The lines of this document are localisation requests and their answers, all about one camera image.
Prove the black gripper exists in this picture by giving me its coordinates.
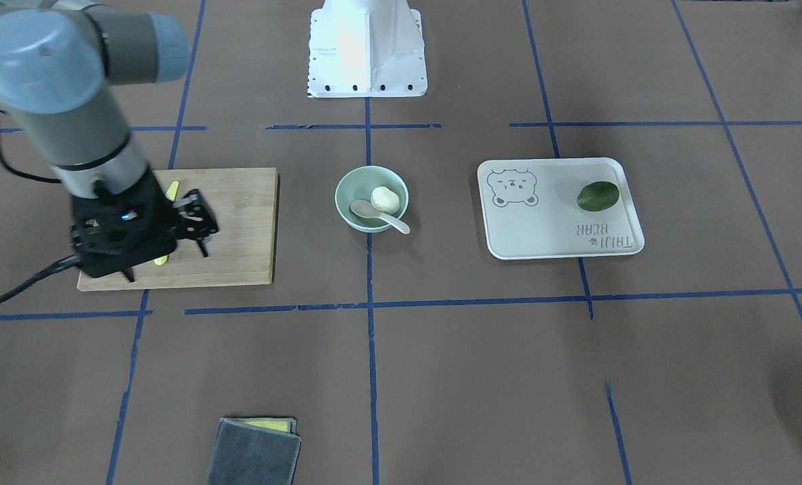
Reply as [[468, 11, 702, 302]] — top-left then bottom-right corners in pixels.
[[148, 179, 219, 258]]

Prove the white ceramic spoon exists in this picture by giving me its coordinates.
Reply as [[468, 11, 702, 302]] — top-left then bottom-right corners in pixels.
[[350, 199, 411, 234]]

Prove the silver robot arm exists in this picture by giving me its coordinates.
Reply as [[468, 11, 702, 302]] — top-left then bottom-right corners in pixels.
[[0, 1, 218, 260]]

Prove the light green bowl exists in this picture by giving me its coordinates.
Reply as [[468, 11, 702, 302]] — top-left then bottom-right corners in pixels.
[[334, 166, 410, 234]]

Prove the wooden cutting board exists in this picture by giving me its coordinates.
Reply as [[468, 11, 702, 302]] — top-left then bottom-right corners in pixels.
[[77, 168, 280, 292]]

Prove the grey folded cloth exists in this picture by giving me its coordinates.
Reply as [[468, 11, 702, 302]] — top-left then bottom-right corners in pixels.
[[206, 417, 301, 484]]

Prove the cream bear tray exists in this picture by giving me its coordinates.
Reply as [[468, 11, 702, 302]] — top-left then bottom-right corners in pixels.
[[476, 157, 646, 261]]

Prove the green lime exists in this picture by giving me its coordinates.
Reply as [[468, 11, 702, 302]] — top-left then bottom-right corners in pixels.
[[576, 181, 621, 212]]

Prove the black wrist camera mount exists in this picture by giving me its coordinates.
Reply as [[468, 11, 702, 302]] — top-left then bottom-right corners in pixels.
[[69, 171, 173, 283]]

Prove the white pedestal column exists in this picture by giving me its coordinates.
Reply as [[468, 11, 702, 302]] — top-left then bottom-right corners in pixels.
[[307, 1, 429, 98]]

